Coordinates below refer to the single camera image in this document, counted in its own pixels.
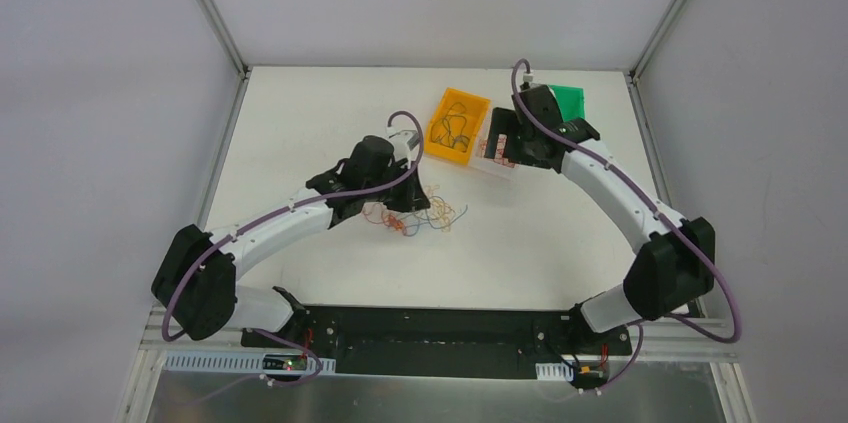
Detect white plastic bin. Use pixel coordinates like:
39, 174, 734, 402
468, 109, 517, 180

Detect right aluminium frame post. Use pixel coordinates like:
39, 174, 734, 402
629, 0, 689, 84

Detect coloured wire bundle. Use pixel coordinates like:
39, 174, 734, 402
362, 184, 469, 237

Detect left aluminium frame post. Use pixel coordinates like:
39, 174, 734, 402
196, 0, 249, 80

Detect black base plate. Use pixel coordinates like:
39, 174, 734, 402
278, 305, 632, 380

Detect green plastic bin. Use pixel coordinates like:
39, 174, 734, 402
549, 85, 586, 121

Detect orange plastic bin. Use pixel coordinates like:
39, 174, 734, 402
424, 88, 491, 166

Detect white cable duct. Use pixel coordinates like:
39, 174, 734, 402
163, 351, 337, 376
535, 362, 575, 382

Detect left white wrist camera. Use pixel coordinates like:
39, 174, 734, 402
388, 130, 421, 162

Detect right white cable duct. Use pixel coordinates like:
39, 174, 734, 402
535, 362, 575, 382

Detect left white cable duct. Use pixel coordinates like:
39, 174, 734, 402
163, 351, 337, 376

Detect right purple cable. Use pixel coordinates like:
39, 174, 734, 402
510, 59, 743, 395

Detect aluminium frame post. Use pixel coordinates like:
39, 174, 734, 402
196, 0, 249, 80
629, 0, 689, 84

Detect red wires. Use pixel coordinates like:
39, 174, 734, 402
480, 138, 518, 168

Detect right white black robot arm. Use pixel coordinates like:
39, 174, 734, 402
485, 84, 715, 353

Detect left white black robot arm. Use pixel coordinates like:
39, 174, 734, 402
151, 130, 430, 348

